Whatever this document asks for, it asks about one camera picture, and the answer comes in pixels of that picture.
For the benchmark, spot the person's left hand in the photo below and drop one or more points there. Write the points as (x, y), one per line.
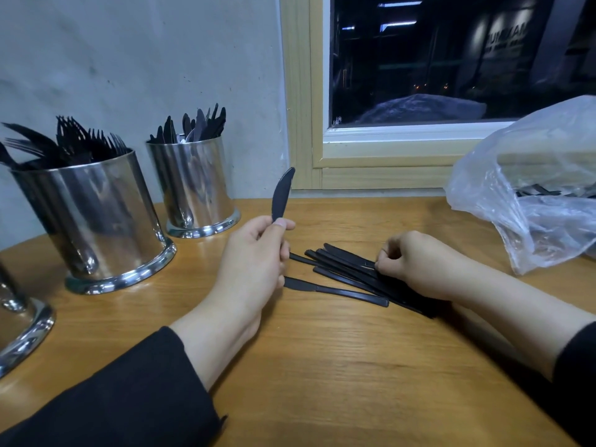
(247, 270)

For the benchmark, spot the person's right hand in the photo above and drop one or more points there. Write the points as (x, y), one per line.
(424, 265)

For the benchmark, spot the pile of black plastic cutlery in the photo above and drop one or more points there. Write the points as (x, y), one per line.
(359, 270)

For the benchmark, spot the black plastic knife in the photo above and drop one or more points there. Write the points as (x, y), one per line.
(282, 192)
(335, 291)

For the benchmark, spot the clear plastic bag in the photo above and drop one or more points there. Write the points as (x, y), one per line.
(531, 181)

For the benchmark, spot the bunch of black knives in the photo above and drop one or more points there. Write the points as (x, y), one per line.
(191, 127)

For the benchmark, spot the bunch of black forks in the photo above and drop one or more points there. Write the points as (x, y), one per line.
(70, 144)

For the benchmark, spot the person's right forearm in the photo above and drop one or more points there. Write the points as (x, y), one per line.
(540, 330)

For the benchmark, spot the person's left forearm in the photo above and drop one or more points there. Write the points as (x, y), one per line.
(121, 391)

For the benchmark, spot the dark parked car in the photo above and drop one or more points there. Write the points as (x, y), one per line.
(419, 109)

